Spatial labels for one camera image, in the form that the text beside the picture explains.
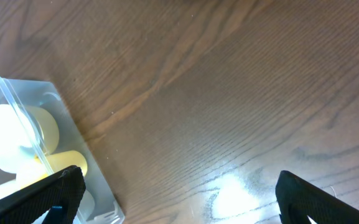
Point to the white plastic cup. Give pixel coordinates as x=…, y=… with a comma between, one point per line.
x=8, y=188

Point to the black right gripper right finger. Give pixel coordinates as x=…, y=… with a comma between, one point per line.
x=303, y=203

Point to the yellow plastic cup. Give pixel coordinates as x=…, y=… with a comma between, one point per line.
x=34, y=170

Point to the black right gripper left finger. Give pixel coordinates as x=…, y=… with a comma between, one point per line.
x=58, y=196

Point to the yellow plastic bowl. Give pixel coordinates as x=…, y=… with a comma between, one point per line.
x=48, y=128

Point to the clear plastic container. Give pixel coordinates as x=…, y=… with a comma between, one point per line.
x=98, y=204

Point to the white plastic bowl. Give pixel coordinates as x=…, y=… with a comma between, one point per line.
x=19, y=133

